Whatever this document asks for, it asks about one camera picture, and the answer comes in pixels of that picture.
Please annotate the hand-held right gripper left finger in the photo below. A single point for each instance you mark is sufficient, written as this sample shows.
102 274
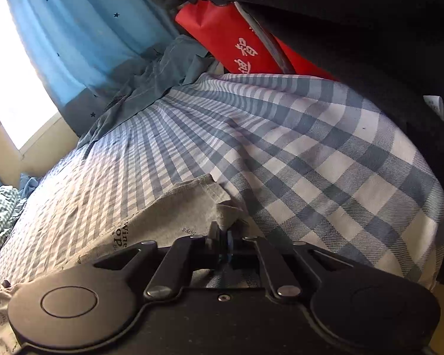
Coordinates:
211 247

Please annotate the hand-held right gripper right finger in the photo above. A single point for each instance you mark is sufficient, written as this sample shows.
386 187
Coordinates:
240 253

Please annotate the grey printed pants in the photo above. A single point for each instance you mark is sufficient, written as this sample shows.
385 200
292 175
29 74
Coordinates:
162 214

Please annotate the blue checked bed sheet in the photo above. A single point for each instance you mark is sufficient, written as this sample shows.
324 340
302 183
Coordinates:
281 148

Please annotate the grey-blue crumpled cloth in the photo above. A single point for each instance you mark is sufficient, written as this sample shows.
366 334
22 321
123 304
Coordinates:
144 81

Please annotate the small light blue cloth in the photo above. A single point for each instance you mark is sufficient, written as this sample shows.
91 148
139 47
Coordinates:
29 185

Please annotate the green checked quilt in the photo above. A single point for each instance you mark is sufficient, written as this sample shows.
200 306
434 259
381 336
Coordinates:
0 214

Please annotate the red bag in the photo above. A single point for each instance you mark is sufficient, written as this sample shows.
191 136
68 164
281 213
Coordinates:
222 29

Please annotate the blue star curtain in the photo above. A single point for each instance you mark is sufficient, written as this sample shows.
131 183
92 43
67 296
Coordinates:
77 26

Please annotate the bright window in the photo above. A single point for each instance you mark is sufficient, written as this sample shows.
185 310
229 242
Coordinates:
11 81

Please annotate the dark cloth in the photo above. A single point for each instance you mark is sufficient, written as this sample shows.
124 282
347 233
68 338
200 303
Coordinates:
355 14

